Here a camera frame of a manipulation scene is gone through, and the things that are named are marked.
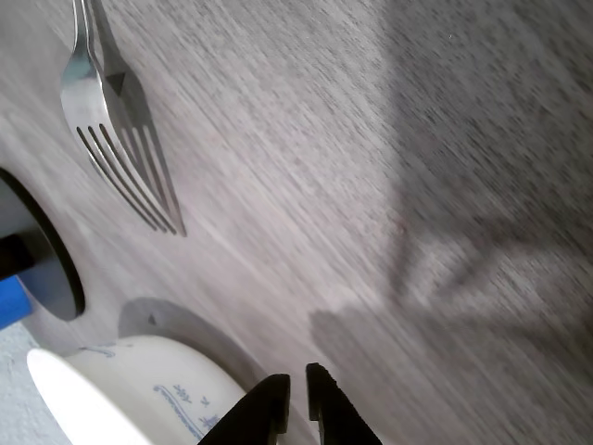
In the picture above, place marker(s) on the metal fork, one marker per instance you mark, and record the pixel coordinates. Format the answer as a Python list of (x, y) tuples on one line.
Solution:
[(81, 92)]

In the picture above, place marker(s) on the white round plate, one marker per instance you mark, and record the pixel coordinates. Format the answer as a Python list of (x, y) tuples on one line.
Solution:
[(129, 380)]

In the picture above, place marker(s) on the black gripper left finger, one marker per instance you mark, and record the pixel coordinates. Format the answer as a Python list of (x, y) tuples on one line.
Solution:
[(264, 408)]

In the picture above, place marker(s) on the blue object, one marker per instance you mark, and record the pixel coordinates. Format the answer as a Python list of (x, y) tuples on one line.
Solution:
[(11, 301)]

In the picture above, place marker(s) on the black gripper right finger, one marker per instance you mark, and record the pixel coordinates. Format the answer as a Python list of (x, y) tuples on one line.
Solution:
[(333, 412)]

